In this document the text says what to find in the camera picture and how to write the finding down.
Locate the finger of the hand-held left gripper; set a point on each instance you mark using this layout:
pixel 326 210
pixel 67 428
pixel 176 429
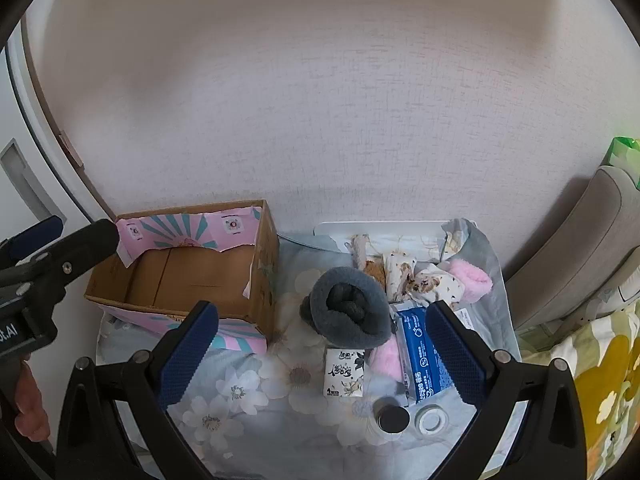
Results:
pixel 75 255
pixel 35 236

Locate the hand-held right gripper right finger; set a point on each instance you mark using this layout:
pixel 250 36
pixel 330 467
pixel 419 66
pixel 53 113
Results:
pixel 452 355

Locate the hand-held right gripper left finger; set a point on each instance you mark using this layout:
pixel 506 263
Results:
pixel 192 355

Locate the blue wet wipe packet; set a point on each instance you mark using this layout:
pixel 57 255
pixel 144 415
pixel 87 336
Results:
pixel 417 355

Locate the pink printed cardboard box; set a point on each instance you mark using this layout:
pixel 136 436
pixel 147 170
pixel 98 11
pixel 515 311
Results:
pixel 200 280

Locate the pink fuzzy sock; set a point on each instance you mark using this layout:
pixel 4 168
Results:
pixel 472 280
pixel 386 360

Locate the grey white fuzzy sock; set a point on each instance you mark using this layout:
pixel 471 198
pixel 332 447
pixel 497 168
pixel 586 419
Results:
pixel 358 252

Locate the person's left hand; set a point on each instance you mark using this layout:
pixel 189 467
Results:
pixel 31 405

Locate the white door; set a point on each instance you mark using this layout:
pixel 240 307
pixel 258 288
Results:
pixel 30 170

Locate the clear tape roll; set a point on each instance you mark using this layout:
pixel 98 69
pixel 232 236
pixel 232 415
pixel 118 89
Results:
pixel 432 420

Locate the small black capped jar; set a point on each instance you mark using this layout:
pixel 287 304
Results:
pixel 392 417

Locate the white black printed tissue packet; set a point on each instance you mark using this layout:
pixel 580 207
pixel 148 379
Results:
pixel 344 371

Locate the floral grey tablecloth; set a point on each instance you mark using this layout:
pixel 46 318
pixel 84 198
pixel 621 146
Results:
pixel 300 410

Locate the wooden door trim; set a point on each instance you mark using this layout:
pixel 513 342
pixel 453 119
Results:
pixel 52 110

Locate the grey upholstered chair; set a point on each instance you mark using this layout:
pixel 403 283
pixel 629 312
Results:
pixel 570 270

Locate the yellow green floral blanket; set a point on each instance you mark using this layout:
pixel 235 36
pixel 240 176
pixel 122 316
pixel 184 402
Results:
pixel 607 385

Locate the green bag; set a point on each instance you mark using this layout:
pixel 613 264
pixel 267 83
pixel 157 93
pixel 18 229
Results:
pixel 625 152

